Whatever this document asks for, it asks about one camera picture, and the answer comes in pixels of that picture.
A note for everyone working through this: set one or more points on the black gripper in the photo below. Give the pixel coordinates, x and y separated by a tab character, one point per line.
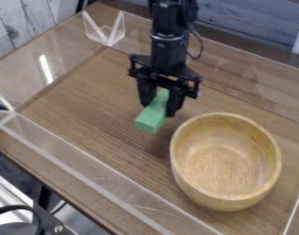
163	69

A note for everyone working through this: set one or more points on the green rectangular block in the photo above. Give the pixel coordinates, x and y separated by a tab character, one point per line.
152	116

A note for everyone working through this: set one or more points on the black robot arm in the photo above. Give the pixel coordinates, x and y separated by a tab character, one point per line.
172	17

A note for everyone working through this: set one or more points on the brown wooden bowl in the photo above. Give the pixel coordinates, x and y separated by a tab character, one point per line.
226	161

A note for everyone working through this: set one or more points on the black table leg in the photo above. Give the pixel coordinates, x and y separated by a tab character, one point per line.
44	197

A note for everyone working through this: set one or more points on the clear acrylic enclosure wall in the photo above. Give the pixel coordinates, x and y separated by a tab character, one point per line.
70	103

